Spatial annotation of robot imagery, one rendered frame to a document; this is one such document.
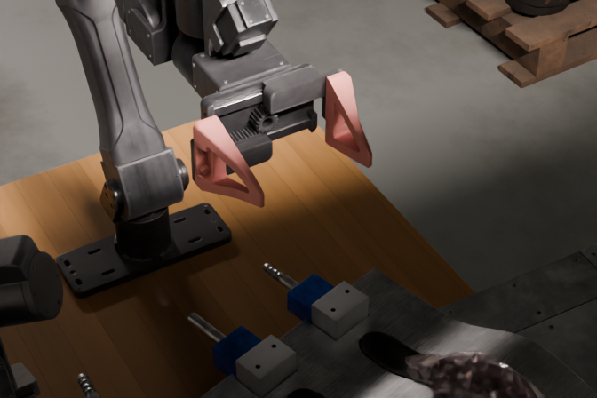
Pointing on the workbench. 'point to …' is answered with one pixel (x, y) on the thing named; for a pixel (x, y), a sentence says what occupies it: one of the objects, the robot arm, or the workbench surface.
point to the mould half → (420, 315)
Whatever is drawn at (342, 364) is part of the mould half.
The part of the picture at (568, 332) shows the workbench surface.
